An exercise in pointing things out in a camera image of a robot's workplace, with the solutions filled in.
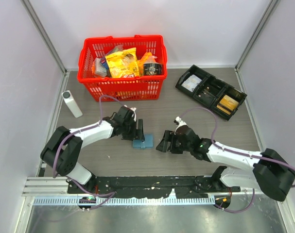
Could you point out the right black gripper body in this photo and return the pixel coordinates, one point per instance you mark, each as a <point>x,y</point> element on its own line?
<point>178,147</point>

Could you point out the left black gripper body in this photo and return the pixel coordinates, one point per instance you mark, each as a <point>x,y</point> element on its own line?
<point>129,132</point>

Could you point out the blue card holder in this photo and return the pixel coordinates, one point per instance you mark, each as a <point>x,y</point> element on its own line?
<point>146,144</point>

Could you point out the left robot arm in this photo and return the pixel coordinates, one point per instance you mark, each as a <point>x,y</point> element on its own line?
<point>63,148</point>

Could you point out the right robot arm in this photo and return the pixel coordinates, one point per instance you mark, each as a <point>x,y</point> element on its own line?
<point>265,171</point>

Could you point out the gold cards stack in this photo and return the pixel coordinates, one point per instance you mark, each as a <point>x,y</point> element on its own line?
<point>227,104</point>

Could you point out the white cards stack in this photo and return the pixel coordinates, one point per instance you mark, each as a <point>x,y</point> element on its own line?
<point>191,83</point>

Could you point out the red plastic shopping basket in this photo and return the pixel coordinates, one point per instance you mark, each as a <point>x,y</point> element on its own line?
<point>124,89</point>

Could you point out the black three-compartment tray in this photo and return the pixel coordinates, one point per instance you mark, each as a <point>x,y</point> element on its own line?
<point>210,91</point>

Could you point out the yellow chips bag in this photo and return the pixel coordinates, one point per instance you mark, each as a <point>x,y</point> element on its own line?
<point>123,64</point>

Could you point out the black round tin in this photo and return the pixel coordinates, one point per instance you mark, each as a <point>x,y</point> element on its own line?
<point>152,69</point>

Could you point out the grey small box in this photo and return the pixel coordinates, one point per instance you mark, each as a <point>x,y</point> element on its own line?
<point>98,69</point>

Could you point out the white bottle grey cap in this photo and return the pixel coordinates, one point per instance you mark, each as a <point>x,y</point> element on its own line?
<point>71,104</point>

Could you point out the orange snack bag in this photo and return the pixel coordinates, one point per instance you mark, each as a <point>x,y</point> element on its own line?
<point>148,57</point>

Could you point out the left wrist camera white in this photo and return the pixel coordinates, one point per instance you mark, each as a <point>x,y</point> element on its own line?
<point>133,111</point>

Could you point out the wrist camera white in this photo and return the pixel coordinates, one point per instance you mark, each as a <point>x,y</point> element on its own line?
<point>179,122</point>
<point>133,111</point>

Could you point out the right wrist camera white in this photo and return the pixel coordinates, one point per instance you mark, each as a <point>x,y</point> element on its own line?
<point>179,122</point>

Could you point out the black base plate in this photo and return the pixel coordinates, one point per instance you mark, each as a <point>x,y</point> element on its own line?
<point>156,187</point>

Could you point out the slotted cable duct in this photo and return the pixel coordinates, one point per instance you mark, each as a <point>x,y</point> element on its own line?
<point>86,201</point>

